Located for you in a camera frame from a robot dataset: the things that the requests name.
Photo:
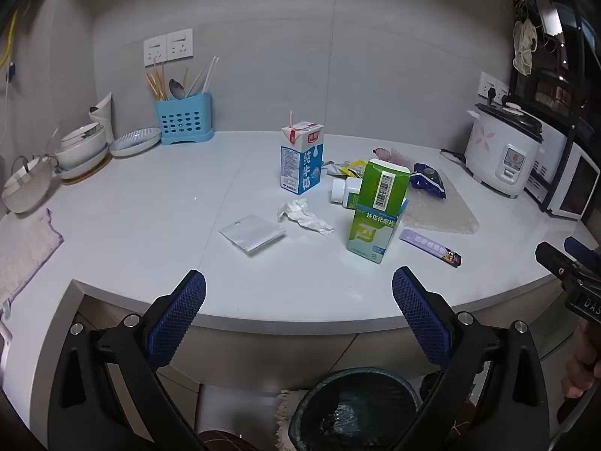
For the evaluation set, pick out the white fringed floor mat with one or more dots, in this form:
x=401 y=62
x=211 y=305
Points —
x=284 y=413

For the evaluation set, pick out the white wall socket with plug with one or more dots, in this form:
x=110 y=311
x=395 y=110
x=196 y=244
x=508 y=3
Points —
x=493 y=83

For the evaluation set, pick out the silver foil packet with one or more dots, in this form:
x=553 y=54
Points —
x=253 y=234

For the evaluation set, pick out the blue plastic utensil holder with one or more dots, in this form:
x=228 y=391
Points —
x=185 y=120

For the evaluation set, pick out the white plastic straw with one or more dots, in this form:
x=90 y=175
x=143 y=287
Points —
x=207 y=77
x=212 y=75

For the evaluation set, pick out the black metal rack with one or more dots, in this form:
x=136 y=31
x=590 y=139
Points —
x=570 y=103

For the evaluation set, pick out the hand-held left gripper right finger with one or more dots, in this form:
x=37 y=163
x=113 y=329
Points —
x=422 y=319

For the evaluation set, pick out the white hanging cloth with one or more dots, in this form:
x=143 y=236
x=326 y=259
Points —
x=523 y=54

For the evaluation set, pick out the bundle of wooden chopsticks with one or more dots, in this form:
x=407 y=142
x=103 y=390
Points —
x=156 y=85

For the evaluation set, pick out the white tissue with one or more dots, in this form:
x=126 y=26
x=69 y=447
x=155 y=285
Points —
x=303 y=216

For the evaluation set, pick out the white slanted ceramic jug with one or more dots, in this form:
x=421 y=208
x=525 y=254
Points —
x=103 y=120

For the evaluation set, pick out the dark green barcode box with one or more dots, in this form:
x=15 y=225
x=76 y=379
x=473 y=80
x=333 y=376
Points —
x=382 y=185

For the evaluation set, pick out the person's right hand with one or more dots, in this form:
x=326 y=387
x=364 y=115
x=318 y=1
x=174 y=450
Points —
x=584 y=361

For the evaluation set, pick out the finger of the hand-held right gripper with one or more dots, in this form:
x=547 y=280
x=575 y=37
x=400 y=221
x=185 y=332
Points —
x=558 y=265
x=584 y=250

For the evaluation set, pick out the white flowered rice cooker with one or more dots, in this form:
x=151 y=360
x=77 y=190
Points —
x=497 y=145

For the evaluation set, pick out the round wooden trivet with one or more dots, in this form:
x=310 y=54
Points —
x=89 y=174

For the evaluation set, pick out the grey dish cloth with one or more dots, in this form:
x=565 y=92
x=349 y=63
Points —
x=23 y=253

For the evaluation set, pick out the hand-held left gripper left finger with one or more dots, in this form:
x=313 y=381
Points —
x=178 y=319

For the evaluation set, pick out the metal spoon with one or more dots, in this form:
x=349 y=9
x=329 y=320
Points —
x=177 y=88

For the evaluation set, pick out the blue and white milk carton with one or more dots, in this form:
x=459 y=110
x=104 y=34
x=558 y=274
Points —
x=300 y=164

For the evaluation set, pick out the white microwave oven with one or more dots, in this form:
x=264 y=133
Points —
x=573 y=178

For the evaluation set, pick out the purple sachet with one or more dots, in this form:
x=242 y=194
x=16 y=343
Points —
x=425 y=243

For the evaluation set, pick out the white ceramic bowl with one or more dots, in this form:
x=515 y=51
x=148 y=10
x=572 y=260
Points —
x=82 y=159
x=84 y=138

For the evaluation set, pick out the beige base cabinet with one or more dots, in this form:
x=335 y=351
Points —
x=263 y=357

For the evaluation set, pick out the dark mesh trash bin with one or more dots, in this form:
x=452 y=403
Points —
x=357 y=413

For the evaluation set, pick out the dark blue snack bag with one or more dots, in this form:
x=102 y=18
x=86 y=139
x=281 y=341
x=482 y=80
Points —
x=428 y=181

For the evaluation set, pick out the white pill bottle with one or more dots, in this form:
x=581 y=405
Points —
x=339 y=191

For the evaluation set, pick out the blue rimmed plate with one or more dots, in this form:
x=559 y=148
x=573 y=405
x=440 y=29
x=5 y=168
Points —
x=134 y=143

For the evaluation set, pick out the yellow snack wrapper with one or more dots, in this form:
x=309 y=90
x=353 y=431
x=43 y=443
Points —
x=356 y=169

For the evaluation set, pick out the clear bubble wrap sheet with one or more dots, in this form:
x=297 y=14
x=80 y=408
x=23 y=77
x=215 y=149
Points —
x=446 y=216

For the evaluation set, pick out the light green medicine box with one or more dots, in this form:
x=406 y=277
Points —
x=371 y=237

